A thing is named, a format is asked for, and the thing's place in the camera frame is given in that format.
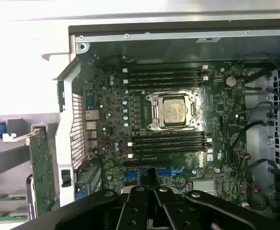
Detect black RAM slot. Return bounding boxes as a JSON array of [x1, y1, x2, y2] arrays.
[[127, 138, 213, 147], [127, 80, 204, 89], [127, 70, 204, 79], [122, 75, 209, 84], [131, 143, 207, 153], [131, 133, 207, 142], [127, 148, 213, 159], [122, 64, 209, 74]]

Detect blue expansion slot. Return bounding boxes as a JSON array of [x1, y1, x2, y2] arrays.
[[123, 169, 178, 178]]

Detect silver chipset heat sink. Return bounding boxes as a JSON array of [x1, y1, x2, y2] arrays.
[[192, 179, 216, 194]]

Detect black expansion slot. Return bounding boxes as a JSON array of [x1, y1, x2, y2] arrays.
[[123, 160, 172, 169]]

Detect green motherboard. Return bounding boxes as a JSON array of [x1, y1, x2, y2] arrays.
[[82, 56, 249, 209]]

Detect dark grey PC case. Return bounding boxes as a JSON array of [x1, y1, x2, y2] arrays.
[[52, 18, 280, 225]]

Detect silver CPU chip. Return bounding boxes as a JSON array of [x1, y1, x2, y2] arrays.
[[163, 97, 188, 127]]

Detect green graphics card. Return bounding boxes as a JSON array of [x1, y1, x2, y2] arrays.
[[2, 126, 58, 222]]

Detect CPU in motherboard socket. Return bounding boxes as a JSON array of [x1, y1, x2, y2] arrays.
[[145, 90, 201, 132]]

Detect grey parts rack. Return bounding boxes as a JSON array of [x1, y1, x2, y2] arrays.
[[0, 115, 60, 225]]

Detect silver coin battery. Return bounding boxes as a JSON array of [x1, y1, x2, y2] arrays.
[[225, 76, 237, 87]]

